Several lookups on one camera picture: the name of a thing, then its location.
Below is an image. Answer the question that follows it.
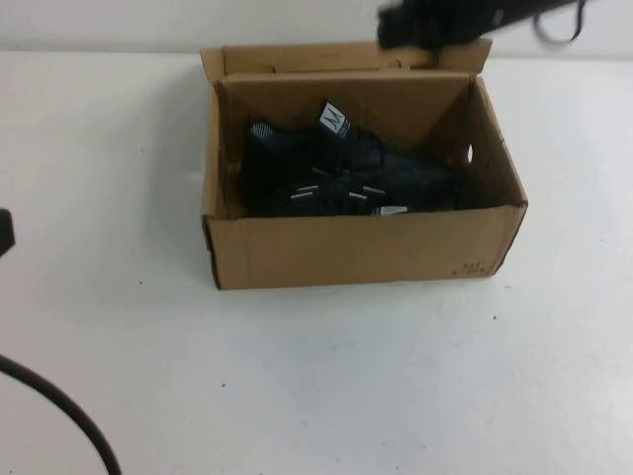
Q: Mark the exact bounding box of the brown cardboard shoe box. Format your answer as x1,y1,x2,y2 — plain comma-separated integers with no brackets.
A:
198,36,530,293

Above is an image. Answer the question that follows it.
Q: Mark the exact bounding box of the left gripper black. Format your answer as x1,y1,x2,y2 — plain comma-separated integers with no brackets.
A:
0,208,17,257

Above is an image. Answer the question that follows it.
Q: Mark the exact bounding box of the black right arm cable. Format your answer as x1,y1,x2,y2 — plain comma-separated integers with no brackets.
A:
530,0,592,48

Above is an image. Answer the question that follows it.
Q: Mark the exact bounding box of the thick black camera cable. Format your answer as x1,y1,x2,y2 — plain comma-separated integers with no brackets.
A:
0,356,124,475

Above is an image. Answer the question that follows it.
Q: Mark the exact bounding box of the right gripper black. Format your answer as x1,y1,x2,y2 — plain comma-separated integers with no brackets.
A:
372,0,498,51

